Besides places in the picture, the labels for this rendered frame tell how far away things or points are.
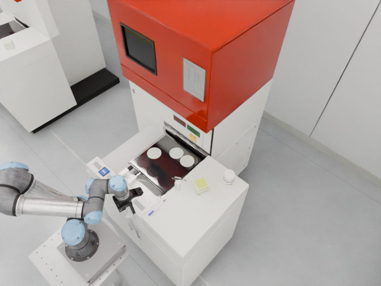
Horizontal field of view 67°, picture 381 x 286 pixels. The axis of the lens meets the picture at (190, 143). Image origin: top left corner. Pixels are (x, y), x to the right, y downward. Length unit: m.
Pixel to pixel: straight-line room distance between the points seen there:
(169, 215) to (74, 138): 2.06
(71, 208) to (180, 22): 1.03
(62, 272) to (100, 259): 0.23
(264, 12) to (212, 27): 0.32
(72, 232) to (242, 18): 1.41
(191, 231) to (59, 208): 0.73
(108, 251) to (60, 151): 1.88
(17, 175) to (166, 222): 0.82
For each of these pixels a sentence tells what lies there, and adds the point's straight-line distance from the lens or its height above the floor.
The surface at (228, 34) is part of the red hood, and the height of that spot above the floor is 1.82.
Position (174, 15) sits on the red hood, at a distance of 1.64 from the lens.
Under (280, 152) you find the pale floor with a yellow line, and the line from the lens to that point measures 3.38.
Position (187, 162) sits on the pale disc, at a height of 0.90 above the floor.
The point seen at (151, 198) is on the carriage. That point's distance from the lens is 1.93.
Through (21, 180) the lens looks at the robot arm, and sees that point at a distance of 1.54.
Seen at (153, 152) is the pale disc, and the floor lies 0.90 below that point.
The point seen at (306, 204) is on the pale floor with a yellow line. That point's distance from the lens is 3.12.
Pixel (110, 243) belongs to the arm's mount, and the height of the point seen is 0.88.
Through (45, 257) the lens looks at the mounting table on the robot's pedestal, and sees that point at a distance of 2.02.
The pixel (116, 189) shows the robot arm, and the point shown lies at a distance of 1.44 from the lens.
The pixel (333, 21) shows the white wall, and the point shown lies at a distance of 2.82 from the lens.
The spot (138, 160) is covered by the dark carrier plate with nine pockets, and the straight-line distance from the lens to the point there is 2.08.
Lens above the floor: 2.58
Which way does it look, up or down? 52 degrees down
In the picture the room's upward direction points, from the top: 1 degrees clockwise
